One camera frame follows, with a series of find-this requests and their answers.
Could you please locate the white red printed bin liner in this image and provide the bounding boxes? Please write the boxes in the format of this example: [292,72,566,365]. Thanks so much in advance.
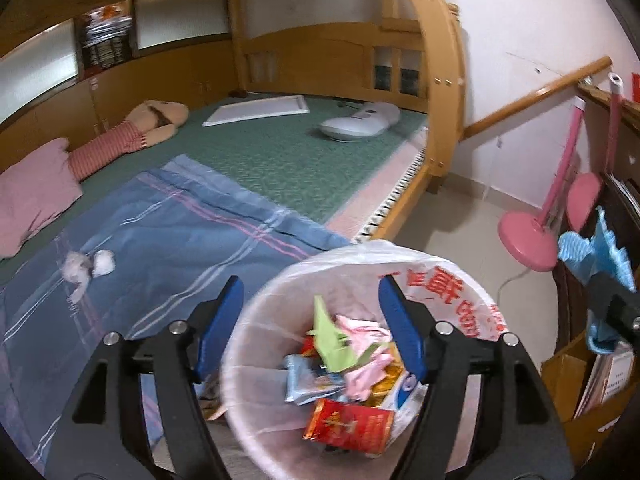
[260,240,508,346]

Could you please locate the white cable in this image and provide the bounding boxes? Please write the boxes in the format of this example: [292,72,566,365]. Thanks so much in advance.
[495,264,532,302]

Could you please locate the dark wooden cabinet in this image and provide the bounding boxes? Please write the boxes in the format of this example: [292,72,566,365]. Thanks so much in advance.
[552,82,640,361]

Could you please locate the stack of books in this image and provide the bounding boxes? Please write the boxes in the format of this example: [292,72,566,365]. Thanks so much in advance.
[574,342,637,421]

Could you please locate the white toothpaste box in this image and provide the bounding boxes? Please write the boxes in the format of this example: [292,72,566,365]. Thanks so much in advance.
[365,372,429,453]

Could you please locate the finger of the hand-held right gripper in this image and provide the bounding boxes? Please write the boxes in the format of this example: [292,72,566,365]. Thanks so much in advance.
[587,272,640,347]

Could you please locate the light blue cloth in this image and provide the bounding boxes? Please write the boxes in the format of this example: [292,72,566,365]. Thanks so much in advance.
[557,205,637,356]

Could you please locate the pink floor stand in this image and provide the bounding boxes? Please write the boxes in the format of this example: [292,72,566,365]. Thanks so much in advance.
[565,74,624,234]
[498,100,587,272]

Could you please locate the striped plush doll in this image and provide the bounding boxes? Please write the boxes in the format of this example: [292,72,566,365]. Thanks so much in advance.
[67,100,190,181]

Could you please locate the clear blue printed plastic bag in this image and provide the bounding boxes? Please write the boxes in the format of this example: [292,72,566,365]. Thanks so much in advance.
[284,354,346,406]

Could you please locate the white handheld appliance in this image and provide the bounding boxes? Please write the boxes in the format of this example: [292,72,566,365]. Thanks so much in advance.
[319,102,402,144]

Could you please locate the white crumpled tissue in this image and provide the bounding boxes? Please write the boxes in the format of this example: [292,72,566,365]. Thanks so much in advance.
[94,249,117,277]
[61,251,95,305]

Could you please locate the pink pillow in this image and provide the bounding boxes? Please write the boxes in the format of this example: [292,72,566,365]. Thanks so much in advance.
[0,137,84,257]

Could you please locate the yellow chip bag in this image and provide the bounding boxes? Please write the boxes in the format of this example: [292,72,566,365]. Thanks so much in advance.
[370,355,407,407]

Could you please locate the green paper bag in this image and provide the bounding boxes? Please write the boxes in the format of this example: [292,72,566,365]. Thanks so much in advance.
[307,295,381,374]

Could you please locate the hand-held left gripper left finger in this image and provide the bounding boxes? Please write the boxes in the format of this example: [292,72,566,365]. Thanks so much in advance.
[45,275,246,480]

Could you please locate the blue plaid blanket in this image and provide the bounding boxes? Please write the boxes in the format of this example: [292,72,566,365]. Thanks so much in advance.
[0,154,351,471]

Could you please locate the dark printed wall hanging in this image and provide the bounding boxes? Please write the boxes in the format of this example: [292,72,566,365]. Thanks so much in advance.
[77,2,135,78]

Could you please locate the wooden bunk bed frame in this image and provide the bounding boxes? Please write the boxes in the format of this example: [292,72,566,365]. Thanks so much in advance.
[0,0,467,247]

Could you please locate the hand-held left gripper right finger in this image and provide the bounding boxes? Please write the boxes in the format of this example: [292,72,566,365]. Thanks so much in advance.
[377,275,576,480]

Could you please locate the cardboard box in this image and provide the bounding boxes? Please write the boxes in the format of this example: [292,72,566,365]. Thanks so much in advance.
[540,330,640,467]

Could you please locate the white waste bin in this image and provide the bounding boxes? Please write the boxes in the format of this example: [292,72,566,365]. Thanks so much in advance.
[220,240,507,480]

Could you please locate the white flat board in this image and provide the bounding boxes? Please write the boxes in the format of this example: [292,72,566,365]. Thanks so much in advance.
[202,95,311,128]

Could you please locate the wooden handrail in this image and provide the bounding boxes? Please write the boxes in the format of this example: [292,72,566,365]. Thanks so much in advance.
[462,56,613,142]

